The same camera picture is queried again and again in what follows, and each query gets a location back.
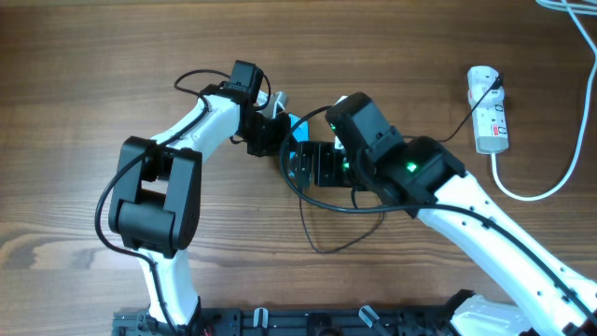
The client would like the white power strip cord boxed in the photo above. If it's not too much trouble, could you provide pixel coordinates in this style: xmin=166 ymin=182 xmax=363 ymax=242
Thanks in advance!
xmin=490 ymin=0 xmax=597 ymax=203

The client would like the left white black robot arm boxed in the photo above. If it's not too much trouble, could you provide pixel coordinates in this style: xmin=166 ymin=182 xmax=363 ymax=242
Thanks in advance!
xmin=96 ymin=61 xmax=292 ymax=335

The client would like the white cables top right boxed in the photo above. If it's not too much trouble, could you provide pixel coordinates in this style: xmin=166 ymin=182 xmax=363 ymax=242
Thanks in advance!
xmin=535 ymin=0 xmax=597 ymax=17

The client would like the black USB charger cable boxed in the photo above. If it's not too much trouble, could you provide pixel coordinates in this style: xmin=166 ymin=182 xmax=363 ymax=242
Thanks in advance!
xmin=298 ymin=72 xmax=506 ymax=255

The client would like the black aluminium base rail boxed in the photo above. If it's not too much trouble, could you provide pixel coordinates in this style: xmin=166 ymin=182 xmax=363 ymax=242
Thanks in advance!
xmin=111 ymin=305 xmax=458 ymax=336

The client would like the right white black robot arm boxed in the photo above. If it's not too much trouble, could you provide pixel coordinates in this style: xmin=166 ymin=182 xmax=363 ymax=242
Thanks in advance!
xmin=319 ymin=92 xmax=596 ymax=335

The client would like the white power strip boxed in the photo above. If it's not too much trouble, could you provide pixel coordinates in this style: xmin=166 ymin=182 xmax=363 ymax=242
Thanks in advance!
xmin=467 ymin=65 xmax=509 ymax=154

